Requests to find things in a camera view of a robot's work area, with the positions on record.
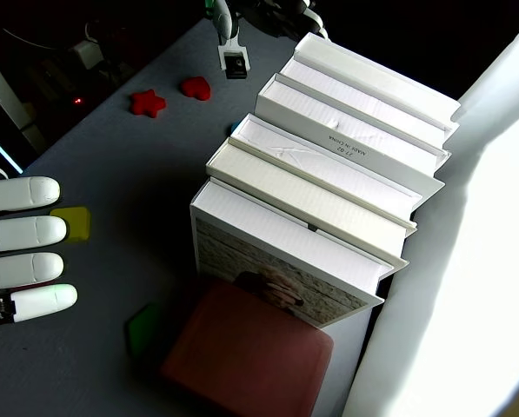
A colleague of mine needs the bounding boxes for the grey table cloth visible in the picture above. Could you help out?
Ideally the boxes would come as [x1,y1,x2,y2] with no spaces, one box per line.
[0,17,312,417]

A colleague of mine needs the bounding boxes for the white frame bar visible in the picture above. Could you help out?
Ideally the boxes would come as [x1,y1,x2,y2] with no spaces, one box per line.
[0,43,47,151]

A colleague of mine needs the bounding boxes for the red heart block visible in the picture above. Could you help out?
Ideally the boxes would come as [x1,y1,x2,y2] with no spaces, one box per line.
[180,76,211,102]

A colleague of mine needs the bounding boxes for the white faux book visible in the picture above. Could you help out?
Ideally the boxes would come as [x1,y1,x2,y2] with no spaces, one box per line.
[280,56,455,151]
[292,32,462,128]

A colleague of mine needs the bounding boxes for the plain red book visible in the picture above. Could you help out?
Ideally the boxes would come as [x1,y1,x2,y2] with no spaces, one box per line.
[157,277,335,417]

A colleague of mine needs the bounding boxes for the white backdrop board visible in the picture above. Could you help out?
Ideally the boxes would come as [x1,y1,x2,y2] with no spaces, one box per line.
[341,8,519,417]

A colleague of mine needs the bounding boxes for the green square block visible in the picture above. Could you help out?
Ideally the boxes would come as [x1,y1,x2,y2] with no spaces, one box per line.
[124,302,164,360]

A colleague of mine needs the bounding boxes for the white book with cream cover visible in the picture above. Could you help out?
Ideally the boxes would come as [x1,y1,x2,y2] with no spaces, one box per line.
[205,136,419,270]

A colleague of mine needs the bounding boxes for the white power adapter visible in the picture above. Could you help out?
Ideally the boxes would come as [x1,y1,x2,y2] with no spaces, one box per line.
[70,38,103,69]

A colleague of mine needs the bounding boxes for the white book with photo cover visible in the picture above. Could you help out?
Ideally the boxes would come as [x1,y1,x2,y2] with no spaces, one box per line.
[190,176,397,328]

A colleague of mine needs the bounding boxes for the yellow square block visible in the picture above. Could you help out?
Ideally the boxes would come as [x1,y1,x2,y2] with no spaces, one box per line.
[50,206,91,243]

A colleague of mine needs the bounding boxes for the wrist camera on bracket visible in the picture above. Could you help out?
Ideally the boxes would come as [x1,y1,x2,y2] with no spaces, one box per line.
[216,36,250,81]

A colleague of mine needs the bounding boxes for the red star block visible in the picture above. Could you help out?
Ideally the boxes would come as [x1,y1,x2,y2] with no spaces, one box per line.
[130,89,168,119]

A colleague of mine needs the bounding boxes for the white book with cracked top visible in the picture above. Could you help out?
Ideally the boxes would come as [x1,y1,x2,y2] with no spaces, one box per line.
[230,112,423,209]

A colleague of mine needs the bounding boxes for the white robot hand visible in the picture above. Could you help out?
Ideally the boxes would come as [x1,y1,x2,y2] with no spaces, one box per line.
[0,162,78,331]
[204,0,332,44]

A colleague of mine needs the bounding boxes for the cyan light strip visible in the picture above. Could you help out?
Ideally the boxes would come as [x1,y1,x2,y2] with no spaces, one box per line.
[0,125,23,175]

